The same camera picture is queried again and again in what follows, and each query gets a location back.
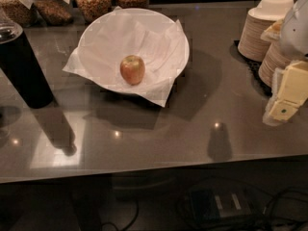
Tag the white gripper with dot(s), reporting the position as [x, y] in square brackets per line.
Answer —
[295, 33]

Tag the red yellow apple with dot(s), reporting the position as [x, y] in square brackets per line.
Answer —
[132, 69]

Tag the white bowl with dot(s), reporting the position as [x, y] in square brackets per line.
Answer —
[106, 48]

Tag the stack of paper bowls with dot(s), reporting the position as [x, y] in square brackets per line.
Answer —
[273, 59]
[258, 19]

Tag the black tray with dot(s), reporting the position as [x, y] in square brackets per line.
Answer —
[256, 81]

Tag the white paper liner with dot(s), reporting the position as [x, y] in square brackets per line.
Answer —
[160, 48]

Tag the black power strip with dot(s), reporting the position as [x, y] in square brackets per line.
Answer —
[209, 205]

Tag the glass jar of nuts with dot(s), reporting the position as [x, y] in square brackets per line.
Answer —
[92, 9]

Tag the glass jar of dark granola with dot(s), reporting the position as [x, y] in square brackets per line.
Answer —
[54, 12]

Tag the black cylindrical container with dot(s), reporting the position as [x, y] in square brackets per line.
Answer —
[20, 65]

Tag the glass jar of cereal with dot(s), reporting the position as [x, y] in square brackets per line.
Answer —
[22, 12]

